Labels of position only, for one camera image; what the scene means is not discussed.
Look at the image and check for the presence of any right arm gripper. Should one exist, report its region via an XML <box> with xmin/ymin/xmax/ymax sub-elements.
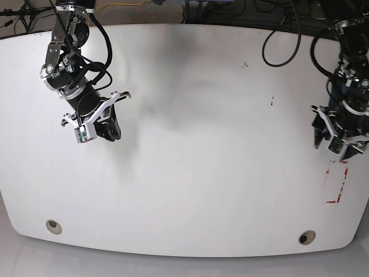
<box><xmin>61</xmin><ymin>89</ymin><xmax>131</xmax><ymax>142</ymax></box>

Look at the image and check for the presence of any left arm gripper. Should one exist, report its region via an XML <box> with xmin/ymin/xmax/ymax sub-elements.
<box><xmin>311</xmin><ymin>100</ymin><xmax>368</xmax><ymax>162</ymax></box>

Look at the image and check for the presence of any dark blue printed T-shirt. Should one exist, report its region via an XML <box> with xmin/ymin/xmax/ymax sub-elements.
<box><xmin>326</xmin><ymin>68</ymin><xmax>346</xmax><ymax>111</ymax></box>

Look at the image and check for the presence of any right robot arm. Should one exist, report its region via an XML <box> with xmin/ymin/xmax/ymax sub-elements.
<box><xmin>40</xmin><ymin>1</ymin><xmax>131</xmax><ymax>143</ymax></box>

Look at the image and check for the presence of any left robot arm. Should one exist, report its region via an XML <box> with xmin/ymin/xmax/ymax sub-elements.
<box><xmin>310</xmin><ymin>1</ymin><xmax>368</xmax><ymax>162</ymax></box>

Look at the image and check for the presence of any red tape rectangle marking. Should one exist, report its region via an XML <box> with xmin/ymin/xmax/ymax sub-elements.
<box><xmin>322</xmin><ymin>160</ymin><xmax>349</xmax><ymax>204</ymax></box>

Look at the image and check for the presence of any black tripod stand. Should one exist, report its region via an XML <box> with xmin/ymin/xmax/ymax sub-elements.
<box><xmin>1</xmin><ymin>0</ymin><xmax>52</xmax><ymax>33</ymax></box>

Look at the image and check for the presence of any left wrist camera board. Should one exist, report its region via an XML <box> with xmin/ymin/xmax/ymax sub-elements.
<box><xmin>326</xmin><ymin>136</ymin><xmax>347</xmax><ymax>156</ymax></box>

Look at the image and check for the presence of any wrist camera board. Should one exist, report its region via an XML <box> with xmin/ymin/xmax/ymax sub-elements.
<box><xmin>74</xmin><ymin>124</ymin><xmax>97</xmax><ymax>143</ymax></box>
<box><xmin>326</xmin><ymin>136</ymin><xmax>347</xmax><ymax>156</ymax></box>

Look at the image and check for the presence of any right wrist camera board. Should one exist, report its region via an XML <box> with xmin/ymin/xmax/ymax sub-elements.
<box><xmin>74</xmin><ymin>124</ymin><xmax>97</xmax><ymax>143</ymax></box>

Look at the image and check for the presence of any right table cable grommet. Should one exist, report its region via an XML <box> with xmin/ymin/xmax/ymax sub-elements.
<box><xmin>299</xmin><ymin>230</ymin><xmax>316</xmax><ymax>245</ymax></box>

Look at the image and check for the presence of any table cable grommet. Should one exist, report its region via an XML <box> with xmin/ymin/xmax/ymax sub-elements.
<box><xmin>299</xmin><ymin>230</ymin><xmax>316</xmax><ymax>245</ymax></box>
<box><xmin>46</xmin><ymin>220</ymin><xmax>62</xmax><ymax>235</ymax></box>

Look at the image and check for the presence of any left table cable grommet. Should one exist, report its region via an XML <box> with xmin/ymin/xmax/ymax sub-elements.
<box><xmin>46</xmin><ymin>220</ymin><xmax>62</xmax><ymax>235</ymax></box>

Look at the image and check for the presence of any yellow cable on floor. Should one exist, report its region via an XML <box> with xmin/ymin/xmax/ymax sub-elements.
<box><xmin>88</xmin><ymin>1</ymin><xmax>145</xmax><ymax>27</ymax></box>

